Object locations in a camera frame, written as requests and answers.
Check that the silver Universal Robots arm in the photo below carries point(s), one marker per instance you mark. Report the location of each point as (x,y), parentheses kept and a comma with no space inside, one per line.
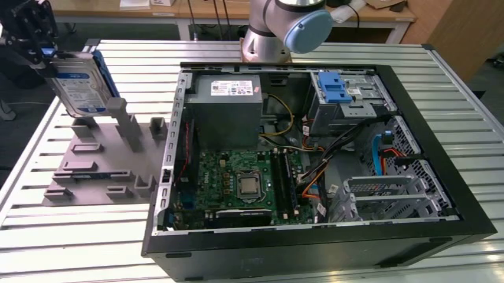
(263,44)

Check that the black RAM slot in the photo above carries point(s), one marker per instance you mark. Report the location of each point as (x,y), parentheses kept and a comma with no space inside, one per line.
(279,182)

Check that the grey power supply unit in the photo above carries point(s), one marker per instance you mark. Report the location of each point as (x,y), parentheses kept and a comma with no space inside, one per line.
(224,123)

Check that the black chair base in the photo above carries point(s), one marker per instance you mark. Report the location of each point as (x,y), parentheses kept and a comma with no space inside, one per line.
(497,60)

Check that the green motherboard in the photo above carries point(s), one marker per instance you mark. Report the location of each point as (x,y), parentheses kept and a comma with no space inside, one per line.
(235,160)

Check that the installed RAM stick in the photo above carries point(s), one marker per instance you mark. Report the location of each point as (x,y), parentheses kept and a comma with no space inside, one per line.
(291,182)

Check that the black graphics card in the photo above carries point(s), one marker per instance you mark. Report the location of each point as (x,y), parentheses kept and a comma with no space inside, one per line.
(243,216)

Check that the blue drive latch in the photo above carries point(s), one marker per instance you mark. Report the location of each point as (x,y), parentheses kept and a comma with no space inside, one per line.
(334,88)

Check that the grey parts rack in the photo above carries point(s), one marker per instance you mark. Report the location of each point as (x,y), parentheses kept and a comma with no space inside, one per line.
(101,165)

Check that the hard disk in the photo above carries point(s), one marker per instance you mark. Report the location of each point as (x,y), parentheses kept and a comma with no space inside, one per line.
(78,88)

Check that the wooden cabinet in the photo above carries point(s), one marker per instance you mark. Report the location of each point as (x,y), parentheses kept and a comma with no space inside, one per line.
(451,29)

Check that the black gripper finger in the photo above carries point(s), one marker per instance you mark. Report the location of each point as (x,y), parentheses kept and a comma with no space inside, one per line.
(30,47)

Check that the grey stand foot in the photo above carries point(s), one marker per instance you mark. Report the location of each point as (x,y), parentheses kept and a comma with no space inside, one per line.
(6,112)

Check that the wooden desk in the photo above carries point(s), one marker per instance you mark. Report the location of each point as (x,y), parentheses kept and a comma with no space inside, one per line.
(117,13)

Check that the silver disk bay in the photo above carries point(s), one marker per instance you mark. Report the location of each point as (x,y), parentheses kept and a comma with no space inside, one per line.
(387,199)

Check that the white paper box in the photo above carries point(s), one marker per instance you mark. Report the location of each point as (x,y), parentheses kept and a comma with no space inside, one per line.
(133,3)
(163,2)

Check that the CPU socket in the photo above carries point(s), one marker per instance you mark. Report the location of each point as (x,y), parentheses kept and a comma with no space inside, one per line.
(248,201)

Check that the silver CPU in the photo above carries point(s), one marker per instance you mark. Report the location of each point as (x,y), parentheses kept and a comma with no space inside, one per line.
(248,186)

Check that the brown cardboard piece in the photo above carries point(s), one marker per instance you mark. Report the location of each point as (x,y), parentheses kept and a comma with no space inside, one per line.
(387,4)

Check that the black open PC case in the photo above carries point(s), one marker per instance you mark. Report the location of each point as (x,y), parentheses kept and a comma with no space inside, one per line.
(275,253)

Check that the silver drive cage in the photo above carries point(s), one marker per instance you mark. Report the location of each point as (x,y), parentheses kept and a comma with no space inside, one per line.
(354,110)

